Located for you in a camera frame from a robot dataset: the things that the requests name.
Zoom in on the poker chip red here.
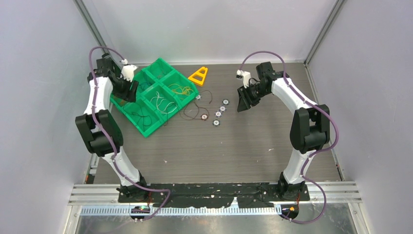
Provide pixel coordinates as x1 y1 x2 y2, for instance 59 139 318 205
201 114 208 121

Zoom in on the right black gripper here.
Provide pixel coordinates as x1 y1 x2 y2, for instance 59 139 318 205
238 83 270 112

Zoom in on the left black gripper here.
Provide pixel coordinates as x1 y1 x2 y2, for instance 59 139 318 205
112 74 138 103

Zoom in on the purple cable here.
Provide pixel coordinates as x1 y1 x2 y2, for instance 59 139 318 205
239 51 340 225
89 46 171 221

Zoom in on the yellow triangular plastic piece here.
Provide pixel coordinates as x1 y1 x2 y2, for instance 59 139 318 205
188 66 208 87

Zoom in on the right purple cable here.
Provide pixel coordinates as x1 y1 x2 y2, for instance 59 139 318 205
239 51 340 225

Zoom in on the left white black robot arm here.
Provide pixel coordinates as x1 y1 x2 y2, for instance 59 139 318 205
75 53 150 202

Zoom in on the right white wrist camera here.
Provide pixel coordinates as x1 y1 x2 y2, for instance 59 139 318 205
236 70 251 88

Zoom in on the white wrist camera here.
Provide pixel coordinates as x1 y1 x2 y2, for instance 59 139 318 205
236 70 251 88
121 64 138 82

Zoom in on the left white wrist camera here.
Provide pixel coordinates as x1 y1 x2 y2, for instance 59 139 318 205
121 64 138 82

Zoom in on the yellow wire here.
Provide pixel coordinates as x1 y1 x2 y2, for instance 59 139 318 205
168 83 195 96

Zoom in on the dark brown wire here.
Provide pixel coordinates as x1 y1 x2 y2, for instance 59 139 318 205
130 106 153 127

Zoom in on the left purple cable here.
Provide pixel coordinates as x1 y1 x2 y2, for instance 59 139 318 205
89 46 171 221

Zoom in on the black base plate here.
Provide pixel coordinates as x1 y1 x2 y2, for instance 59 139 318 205
117 182 310 208

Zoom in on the coloured wire bundle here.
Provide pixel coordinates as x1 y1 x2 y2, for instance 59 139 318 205
179 90 214 121

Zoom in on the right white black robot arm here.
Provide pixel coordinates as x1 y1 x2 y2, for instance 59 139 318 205
236 62 330 200

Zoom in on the green compartment tray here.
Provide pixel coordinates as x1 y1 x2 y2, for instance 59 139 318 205
111 58 199 137

